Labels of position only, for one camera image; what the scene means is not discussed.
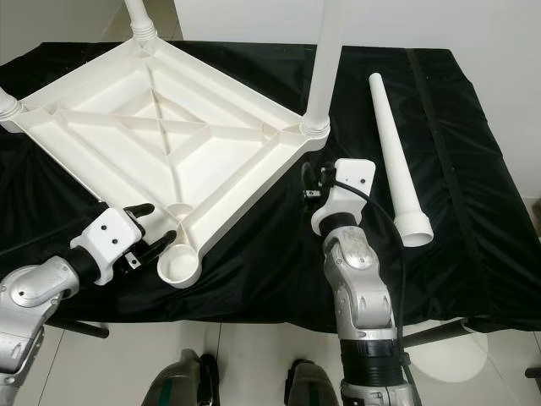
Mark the black table cloth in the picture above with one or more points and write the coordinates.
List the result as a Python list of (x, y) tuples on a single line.
[(473, 169)]

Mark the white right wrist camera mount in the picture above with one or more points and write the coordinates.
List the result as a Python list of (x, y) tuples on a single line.
[(351, 186)]

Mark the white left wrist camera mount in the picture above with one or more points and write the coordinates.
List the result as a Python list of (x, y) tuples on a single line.
[(110, 237)]

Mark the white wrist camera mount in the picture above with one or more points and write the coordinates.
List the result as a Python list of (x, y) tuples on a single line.
[(351, 186), (110, 237)]

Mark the white plastic table leg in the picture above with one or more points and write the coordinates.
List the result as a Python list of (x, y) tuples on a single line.
[(139, 13), (328, 59), (8, 106), (393, 152)]

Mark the grey robot right foot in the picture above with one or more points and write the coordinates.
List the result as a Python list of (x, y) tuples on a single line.
[(313, 389)]

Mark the grey robot foot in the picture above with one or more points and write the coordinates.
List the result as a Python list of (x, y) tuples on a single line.
[(177, 385), (313, 389)]

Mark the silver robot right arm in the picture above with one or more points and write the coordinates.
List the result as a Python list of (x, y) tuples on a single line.
[(363, 288)]

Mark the white plastic children table top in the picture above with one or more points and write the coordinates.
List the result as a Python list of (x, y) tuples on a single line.
[(135, 127)]

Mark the grey robot left foot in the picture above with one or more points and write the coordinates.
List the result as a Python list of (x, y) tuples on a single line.
[(177, 385)]

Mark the white round floor plate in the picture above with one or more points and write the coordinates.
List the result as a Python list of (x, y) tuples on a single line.
[(448, 364)]

